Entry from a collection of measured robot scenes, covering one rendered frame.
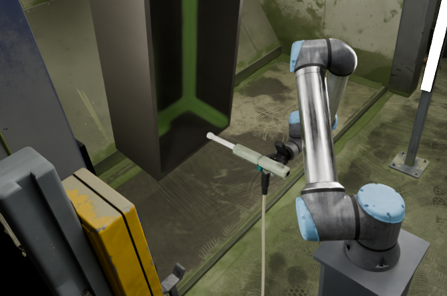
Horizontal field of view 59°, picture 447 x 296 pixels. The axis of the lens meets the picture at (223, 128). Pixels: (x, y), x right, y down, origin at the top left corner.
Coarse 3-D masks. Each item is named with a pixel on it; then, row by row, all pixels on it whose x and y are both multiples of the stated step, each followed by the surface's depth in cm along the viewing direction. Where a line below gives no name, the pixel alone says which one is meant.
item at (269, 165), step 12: (228, 144) 197; (240, 144) 195; (240, 156) 193; (252, 156) 187; (264, 156) 186; (264, 168) 185; (276, 168) 180; (288, 168) 179; (264, 180) 190; (264, 192) 194
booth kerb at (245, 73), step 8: (280, 48) 394; (264, 56) 379; (272, 56) 389; (256, 64) 373; (264, 64) 383; (240, 72) 358; (248, 72) 368; (240, 80) 363; (112, 152) 280; (120, 152) 285; (104, 160) 277; (112, 160) 282; (120, 160) 288; (96, 168) 274; (104, 168) 279
